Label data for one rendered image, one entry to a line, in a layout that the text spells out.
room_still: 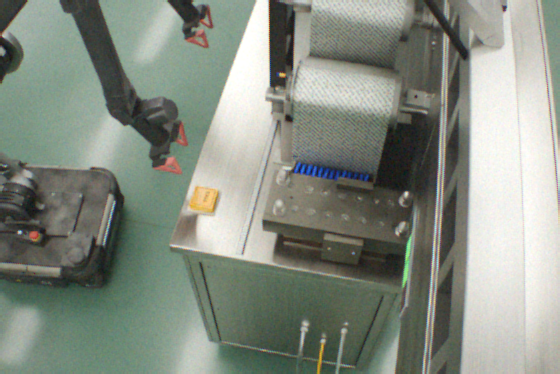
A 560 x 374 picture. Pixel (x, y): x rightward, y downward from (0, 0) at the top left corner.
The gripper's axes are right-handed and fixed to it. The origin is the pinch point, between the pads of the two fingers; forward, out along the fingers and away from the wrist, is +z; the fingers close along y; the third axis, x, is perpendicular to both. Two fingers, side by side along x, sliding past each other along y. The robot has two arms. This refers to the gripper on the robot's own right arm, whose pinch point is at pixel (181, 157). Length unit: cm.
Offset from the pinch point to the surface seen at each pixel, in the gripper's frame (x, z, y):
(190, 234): 4.6, 14.3, -15.6
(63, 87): 142, 40, 122
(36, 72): 160, 29, 133
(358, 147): -45.5, 15.4, -0.1
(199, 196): 2.4, 12.8, -4.4
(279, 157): -16.0, 24.6, 12.0
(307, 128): -35.9, 5.1, 1.6
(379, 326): -30, 69, -28
